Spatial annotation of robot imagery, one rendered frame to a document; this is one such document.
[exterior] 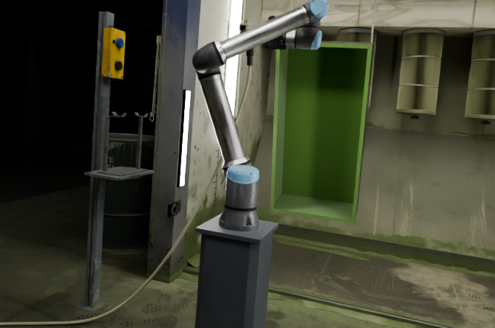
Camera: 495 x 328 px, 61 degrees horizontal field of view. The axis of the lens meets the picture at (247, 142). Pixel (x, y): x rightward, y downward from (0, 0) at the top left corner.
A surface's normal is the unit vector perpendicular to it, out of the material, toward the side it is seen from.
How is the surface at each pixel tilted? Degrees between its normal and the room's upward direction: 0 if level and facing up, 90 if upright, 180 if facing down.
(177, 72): 90
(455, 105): 90
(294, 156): 102
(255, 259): 90
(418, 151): 57
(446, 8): 90
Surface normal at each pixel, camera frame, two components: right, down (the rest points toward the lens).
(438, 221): -0.23, -0.50
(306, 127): -0.31, 0.26
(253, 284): 0.43, 0.11
